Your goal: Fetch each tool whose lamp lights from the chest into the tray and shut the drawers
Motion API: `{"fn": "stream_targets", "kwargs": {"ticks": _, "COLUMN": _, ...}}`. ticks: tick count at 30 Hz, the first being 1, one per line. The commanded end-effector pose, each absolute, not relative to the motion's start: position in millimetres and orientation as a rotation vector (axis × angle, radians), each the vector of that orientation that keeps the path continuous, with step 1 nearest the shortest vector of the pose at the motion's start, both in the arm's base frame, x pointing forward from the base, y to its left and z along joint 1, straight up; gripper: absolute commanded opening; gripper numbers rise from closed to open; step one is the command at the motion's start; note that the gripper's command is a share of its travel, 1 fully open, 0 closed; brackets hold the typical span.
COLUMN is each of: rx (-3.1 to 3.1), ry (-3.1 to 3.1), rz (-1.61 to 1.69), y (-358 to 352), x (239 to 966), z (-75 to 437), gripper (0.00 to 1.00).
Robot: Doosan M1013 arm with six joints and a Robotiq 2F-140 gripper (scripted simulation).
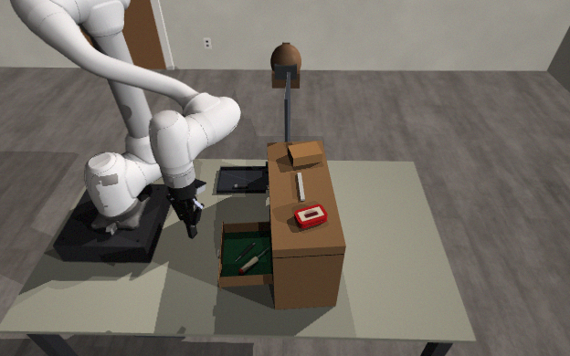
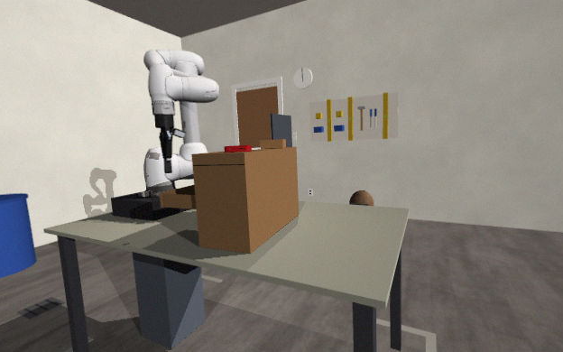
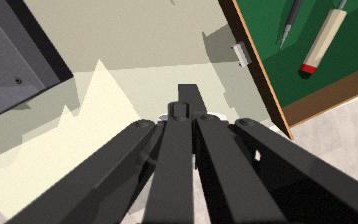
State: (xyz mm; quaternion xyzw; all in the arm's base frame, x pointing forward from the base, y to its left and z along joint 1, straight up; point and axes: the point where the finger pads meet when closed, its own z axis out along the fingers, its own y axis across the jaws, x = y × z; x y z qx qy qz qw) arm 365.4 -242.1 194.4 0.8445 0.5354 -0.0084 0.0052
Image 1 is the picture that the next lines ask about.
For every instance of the cream-handled screwdriver with red band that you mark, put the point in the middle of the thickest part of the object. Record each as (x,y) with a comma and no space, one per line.
(250,263)

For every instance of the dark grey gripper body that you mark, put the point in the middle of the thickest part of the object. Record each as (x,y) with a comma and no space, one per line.
(184,194)

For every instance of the red rectangular tin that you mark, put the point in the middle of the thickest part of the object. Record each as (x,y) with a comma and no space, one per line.
(309,216)

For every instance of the brown wooden tool chest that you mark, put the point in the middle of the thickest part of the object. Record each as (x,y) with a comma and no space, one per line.
(304,264)

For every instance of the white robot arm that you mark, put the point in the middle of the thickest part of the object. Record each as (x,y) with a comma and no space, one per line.
(162,145)

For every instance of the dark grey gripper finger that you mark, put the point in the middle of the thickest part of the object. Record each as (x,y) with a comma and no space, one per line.
(193,216)
(179,209)

